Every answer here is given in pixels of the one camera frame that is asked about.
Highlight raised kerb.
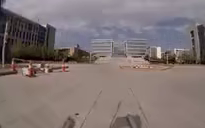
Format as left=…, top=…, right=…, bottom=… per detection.
left=0, top=67, right=18, bottom=79

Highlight raised traffic island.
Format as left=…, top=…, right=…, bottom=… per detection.
left=119, top=63, right=173, bottom=71

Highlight low tan building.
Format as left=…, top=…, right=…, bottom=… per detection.
left=55, top=46, right=91, bottom=63

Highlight robot's own part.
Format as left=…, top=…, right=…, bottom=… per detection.
left=125, top=113, right=143, bottom=128
left=61, top=114, right=78, bottom=128

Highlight row of bushes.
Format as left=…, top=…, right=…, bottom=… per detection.
left=10, top=43, right=58, bottom=63

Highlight wide pale building with stairs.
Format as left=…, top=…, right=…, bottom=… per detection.
left=90, top=38, right=148, bottom=65

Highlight grey tall building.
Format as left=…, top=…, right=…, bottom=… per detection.
left=189, top=19, right=205, bottom=65

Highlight red and white barrier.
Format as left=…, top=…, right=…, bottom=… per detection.
left=133, top=63, right=153, bottom=70

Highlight pale pole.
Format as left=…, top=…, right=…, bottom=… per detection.
left=1, top=21, right=9, bottom=69

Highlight long dark office building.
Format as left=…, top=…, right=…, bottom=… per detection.
left=0, top=5, right=57, bottom=64

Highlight red and white barriers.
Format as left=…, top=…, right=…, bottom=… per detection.
left=10, top=57, right=71, bottom=78

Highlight grey paved plaza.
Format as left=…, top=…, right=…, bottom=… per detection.
left=0, top=62, right=205, bottom=128

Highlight small white building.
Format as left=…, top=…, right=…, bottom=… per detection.
left=149, top=45, right=162, bottom=61

